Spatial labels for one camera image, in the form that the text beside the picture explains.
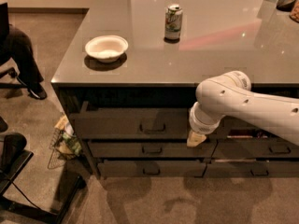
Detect person leg dark trousers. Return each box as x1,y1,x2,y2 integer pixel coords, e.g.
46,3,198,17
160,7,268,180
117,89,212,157
6,25,43,87

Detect wire basket with items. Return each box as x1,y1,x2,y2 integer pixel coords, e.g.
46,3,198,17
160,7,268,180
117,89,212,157
48,115,82,169

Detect grey drawer cabinet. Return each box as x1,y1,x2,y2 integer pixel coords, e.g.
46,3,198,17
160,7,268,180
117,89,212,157
51,0,298,177

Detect black stand base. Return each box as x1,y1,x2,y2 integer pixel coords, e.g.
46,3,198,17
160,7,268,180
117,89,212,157
1,136,87,224

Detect black cable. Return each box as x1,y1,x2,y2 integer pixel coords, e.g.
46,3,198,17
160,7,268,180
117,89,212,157
0,170,48,213

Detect green white soda can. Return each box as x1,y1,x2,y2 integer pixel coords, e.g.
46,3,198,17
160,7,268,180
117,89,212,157
164,4,183,40

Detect black shoe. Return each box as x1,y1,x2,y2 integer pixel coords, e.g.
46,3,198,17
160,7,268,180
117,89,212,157
27,83,47,100

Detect grey drawer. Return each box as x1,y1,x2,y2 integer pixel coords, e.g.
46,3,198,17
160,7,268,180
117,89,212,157
204,161,299,178
213,138,299,159
69,102,189,140
211,117,272,139
98,160,206,177
88,140,217,158

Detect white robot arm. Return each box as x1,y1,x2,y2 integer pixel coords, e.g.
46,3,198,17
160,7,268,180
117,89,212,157
187,71,299,147

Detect white paper bowl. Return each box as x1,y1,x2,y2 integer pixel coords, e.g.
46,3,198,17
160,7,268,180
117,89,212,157
85,35,129,63

